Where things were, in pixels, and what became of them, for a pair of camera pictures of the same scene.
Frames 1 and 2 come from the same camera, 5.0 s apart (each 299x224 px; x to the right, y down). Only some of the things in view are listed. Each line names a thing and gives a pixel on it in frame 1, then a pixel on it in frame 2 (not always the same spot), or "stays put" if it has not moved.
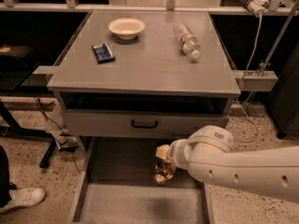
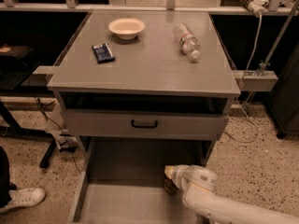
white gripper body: [173, 153] to [179, 175]
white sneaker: [31, 196] stays put
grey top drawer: [140, 123] stays put
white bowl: [126, 28] stays put
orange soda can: [163, 171] to [170, 187]
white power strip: [256, 4] stays put
